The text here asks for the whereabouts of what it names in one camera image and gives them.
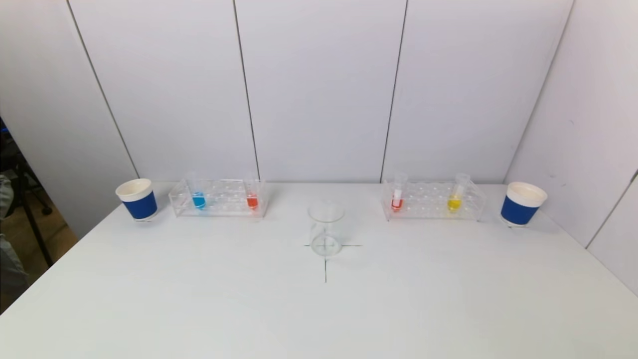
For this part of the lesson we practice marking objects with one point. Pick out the test tube with blue pigment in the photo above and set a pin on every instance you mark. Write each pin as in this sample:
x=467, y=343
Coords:
x=199, y=200

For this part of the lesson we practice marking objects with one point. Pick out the clear glass beaker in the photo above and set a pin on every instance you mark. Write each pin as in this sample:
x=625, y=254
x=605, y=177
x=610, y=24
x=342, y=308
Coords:
x=326, y=234

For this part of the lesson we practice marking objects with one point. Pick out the test tube with orange-red pigment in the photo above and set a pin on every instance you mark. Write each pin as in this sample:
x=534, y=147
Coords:
x=252, y=201

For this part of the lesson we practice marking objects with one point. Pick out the red pigment tube, white label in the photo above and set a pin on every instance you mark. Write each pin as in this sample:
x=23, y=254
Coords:
x=397, y=197

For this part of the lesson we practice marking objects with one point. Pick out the clear acrylic test tube rack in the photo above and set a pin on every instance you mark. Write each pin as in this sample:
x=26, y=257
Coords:
x=224, y=199
x=428, y=202

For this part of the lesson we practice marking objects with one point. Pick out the test tube with yellow pigment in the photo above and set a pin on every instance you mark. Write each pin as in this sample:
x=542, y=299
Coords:
x=454, y=203

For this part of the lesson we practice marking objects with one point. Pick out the blue white paper cup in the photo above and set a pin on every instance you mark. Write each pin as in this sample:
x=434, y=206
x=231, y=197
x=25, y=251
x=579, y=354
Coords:
x=137, y=200
x=522, y=205

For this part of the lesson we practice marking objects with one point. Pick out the black tripod stand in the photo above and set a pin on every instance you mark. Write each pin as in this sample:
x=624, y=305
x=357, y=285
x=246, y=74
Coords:
x=7, y=149

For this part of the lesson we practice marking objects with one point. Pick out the person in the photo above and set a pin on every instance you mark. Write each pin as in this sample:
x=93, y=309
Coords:
x=9, y=269

